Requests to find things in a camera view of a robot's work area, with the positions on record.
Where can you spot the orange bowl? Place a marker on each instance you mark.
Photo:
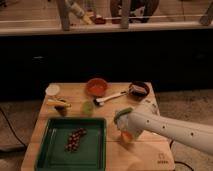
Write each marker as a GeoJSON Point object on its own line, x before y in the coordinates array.
{"type": "Point", "coordinates": [96, 87]}

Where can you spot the green plastic tray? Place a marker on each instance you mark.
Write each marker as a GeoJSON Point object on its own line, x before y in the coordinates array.
{"type": "Point", "coordinates": [91, 154]}

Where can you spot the yellow banana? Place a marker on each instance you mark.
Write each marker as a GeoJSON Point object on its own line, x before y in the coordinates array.
{"type": "Point", "coordinates": [54, 102]}

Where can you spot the orange apple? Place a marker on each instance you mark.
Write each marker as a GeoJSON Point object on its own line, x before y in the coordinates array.
{"type": "Point", "coordinates": [126, 137]}

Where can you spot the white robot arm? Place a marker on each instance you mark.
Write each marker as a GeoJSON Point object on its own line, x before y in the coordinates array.
{"type": "Point", "coordinates": [145, 117]}

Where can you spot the grey cloth square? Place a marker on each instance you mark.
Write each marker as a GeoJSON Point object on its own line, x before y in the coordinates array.
{"type": "Point", "coordinates": [122, 123]}

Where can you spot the green cucumber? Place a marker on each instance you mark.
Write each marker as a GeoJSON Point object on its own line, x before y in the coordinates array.
{"type": "Point", "coordinates": [122, 112]}

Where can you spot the small brown cup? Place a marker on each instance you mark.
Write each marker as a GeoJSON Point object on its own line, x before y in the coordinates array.
{"type": "Point", "coordinates": [61, 110]}

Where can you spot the dark red grapes bunch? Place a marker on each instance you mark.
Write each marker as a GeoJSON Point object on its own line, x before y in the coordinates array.
{"type": "Point", "coordinates": [74, 139]}

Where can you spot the dark bowl with food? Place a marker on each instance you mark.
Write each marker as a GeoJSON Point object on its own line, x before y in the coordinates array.
{"type": "Point", "coordinates": [138, 89]}

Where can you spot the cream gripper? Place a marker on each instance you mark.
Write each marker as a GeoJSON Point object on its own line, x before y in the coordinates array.
{"type": "Point", "coordinates": [134, 134]}

